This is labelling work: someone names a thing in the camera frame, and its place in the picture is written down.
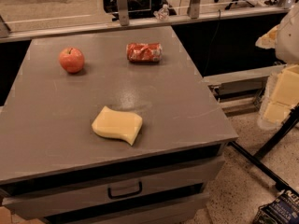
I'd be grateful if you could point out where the lower grey drawer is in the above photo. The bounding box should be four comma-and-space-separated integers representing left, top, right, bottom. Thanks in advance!
50, 192, 209, 224

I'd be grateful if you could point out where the black tripod leg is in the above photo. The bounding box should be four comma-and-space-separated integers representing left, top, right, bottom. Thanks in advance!
228, 105, 299, 191

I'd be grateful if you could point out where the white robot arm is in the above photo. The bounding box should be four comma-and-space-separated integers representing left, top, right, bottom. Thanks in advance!
255, 7, 299, 130

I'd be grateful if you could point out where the red coke can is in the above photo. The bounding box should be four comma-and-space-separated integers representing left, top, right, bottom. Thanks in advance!
126, 43, 162, 63

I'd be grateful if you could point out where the grey drawer cabinet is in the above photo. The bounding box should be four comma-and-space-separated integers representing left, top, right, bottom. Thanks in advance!
0, 27, 236, 224

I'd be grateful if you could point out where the red apple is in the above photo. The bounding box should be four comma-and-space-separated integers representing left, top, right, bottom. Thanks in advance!
59, 48, 85, 74

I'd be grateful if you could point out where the metal railing post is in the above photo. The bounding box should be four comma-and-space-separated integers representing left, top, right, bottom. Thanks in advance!
187, 0, 201, 19
116, 0, 129, 26

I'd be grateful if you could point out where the black drawer handle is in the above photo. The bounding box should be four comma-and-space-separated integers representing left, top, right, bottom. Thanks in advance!
107, 181, 143, 200

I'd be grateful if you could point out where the clear plastic water bottle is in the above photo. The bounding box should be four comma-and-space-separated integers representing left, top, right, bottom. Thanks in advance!
154, 4, 169, 21

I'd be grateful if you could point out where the right metal railing post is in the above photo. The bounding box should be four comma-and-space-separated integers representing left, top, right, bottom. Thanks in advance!
187, 0, 201, 19

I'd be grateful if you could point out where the left metal railing post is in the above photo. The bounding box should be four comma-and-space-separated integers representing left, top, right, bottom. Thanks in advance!
116, 0, 129, 26

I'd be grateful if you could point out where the blue chip bag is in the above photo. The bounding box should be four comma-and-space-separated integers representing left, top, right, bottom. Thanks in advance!
252, 189, 299, 224

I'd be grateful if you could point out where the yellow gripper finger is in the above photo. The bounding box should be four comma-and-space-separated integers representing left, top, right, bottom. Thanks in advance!
255, 26, 278, 49
259, 64, 299, 130

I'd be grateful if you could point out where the yellow sponge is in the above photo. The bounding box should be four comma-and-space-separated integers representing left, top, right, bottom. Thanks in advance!
92, 106, 143, 146

